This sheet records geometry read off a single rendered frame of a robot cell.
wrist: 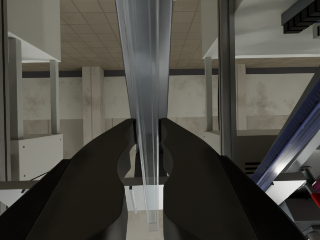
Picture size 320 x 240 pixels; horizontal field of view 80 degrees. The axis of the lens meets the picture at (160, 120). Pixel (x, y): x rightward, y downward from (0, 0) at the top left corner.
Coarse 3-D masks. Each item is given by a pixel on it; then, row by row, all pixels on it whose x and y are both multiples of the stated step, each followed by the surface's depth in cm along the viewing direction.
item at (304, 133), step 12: (312, 96) 12; (300, 108) 13; (312, 108) 12; (300, 120) 13; (312, 120) 12; (288, 132) 14; (300, 132) 13; (312, 132) 13; (276, 144) 16; (288, 144) 14; (300, 144) 14; (276, 156) 16; (288, 156) 15; (264, 168) 17; (276, 168) 17; (264, 180) 18
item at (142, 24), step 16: (128, 0) 7; (144, 0) 7; (128, 16) 7; (144, 16) 8; (128, 32) 8; (144, 32) 8; (128, 48) 8; (144, 48) 8; (144, 64) 9; (144, 80) 10; (144, 96) 10; (144, 112) 11; (144, 128) 12; (144, 144) 13; (144, 160) 14; (144, 176) 16; (144, 192) 18
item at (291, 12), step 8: (304, 0) 50; (312, 0) 47; (296, 8) 53; (304, 8) 50; (312, 8) 47; (288, 16) 56; (296, 16) 53; (304, 16) 50; (312, 16) 49; (288, 24) 57; (296, 24) 53; (304, 24) 53; (312, 24) 53; (288, 32) 58; (296, 32) 58
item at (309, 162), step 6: (318, 150) 33; (312, 156) 34; (318, 156) 34; (306, 162) 35; (312, 162) 35; (318, 162) 35; (312, 168) 37; (318, 168) 37; (312, 174) 38; (318, 174) 38; (294, 192) 43; (300, 192) 43; (288, 198) 45; (294, 198) 45
